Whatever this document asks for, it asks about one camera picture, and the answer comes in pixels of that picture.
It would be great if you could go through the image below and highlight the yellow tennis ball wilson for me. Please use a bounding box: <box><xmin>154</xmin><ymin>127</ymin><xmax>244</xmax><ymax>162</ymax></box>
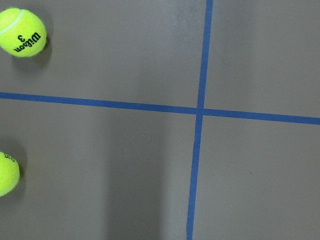
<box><xmin>0</xmin><ymin>8</ymin><xmax>47</xmax><ymax>58</ymax></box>

